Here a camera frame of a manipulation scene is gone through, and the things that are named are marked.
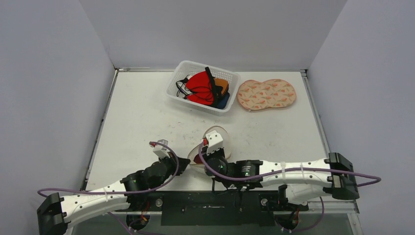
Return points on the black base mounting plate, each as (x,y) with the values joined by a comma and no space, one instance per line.
(204,208)

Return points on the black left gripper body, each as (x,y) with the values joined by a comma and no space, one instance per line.
(170,162)

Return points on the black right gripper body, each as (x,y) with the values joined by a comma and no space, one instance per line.
(214,153)

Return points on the orange bra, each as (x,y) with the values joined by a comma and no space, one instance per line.
(222,86)

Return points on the white round mesh laundry bag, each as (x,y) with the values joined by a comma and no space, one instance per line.
(198,166)

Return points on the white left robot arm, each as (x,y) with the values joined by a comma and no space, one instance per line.
(58,213)

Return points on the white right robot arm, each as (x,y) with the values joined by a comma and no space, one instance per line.
(297,182)

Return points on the dark red garment inside bag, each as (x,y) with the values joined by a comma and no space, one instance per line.
(197,160)

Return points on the white plastic basket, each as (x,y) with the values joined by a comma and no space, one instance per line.
(191,68)

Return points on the black and white bra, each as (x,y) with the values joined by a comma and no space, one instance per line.
(182,90)

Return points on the navy blue bra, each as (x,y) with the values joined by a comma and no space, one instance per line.
(222,102)

